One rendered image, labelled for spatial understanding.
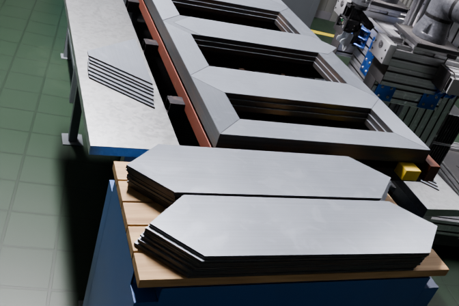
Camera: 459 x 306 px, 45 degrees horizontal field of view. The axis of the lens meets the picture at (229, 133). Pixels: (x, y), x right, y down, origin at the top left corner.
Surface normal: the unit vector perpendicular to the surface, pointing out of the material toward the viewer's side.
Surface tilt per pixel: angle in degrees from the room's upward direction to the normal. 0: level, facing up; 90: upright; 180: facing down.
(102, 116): 0
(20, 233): 0
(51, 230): 0
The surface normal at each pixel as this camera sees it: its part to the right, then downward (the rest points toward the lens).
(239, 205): 0.27, -0.83
